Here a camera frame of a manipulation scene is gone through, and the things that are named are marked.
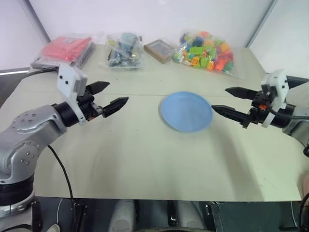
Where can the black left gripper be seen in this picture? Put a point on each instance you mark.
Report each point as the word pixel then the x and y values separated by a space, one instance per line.
pixel 87 106

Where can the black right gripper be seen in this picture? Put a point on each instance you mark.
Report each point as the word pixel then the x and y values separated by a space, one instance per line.
pixel 257 116

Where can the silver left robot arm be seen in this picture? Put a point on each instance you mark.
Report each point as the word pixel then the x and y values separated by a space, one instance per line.
pixel 26 125

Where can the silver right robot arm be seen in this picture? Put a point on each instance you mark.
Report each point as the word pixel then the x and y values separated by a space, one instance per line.
pixel 295 120

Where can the blue round plate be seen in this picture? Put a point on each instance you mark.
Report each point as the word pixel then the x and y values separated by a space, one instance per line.
pixel 187 112

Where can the bag of dark toys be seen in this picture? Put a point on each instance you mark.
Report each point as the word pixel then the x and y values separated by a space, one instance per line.
pixel 125 52

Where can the bag of colourful toy bricks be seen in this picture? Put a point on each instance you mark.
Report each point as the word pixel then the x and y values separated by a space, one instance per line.
pixel 205 53

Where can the bag of red packets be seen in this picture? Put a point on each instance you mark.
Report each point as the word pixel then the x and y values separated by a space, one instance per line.
pixel 64 48

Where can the brown framed flat box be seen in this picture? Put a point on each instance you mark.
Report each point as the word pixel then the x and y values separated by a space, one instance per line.
pixel 159 49

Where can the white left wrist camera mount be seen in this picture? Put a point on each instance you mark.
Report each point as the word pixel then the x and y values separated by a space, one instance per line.
pixel 67 79

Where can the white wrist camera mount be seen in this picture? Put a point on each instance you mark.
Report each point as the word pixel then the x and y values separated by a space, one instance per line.
pixel 277 84
pixel 67 79

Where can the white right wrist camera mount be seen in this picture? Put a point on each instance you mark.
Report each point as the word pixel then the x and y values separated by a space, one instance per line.
pixel 277 84

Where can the black bracket under table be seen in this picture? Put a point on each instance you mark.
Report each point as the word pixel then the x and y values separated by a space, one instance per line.
pixel 213 215
pixel 79 215

